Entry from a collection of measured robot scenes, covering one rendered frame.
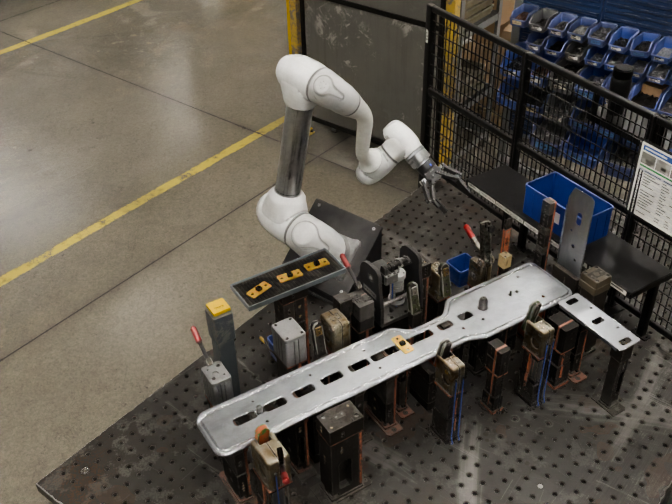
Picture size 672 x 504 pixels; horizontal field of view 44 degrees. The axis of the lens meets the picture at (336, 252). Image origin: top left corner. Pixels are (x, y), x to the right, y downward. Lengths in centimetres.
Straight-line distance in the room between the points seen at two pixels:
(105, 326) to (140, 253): 63
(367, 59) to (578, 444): 311
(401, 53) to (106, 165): 215
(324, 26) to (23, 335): 263
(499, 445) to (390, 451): 36
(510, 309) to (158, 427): 128
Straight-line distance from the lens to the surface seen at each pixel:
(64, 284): 484
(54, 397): 419
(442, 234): 374
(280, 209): 322
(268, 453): 236
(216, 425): 253
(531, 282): 304
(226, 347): 276
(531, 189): 325
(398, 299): 288
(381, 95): 535
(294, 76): 297
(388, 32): 515
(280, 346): 265
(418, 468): 278
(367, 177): 338
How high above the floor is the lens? 288
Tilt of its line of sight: 37 degrees down
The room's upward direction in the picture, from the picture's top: 1 degrees counter-clockwise
